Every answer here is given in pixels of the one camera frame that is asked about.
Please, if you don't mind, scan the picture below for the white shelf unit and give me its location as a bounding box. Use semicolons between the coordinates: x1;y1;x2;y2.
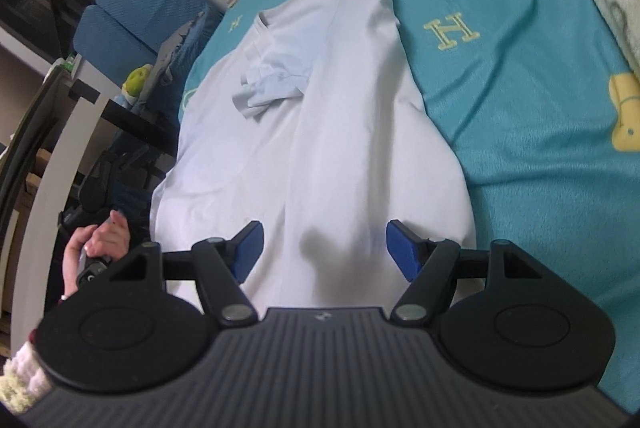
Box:
11;60;116;353

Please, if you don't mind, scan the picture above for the teal patterned bed sheet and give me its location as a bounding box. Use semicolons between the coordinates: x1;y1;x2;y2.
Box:
184;0;639;411

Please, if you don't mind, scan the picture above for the person's left hand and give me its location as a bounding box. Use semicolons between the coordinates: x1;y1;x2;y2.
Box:
62;211;130;300

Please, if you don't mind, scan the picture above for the blue folded cushion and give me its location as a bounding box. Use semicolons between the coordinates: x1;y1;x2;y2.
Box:
73;0;222;84

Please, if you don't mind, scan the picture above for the yellow-green plush toy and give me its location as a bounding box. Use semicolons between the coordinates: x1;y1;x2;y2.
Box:
122;64;153;106

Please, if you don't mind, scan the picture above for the white knitted sleeve forearm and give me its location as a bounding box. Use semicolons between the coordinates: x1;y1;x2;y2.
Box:
0;330;52;414

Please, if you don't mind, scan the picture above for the white t-shirt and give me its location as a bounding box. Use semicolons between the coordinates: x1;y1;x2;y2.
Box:
151;0;475;311

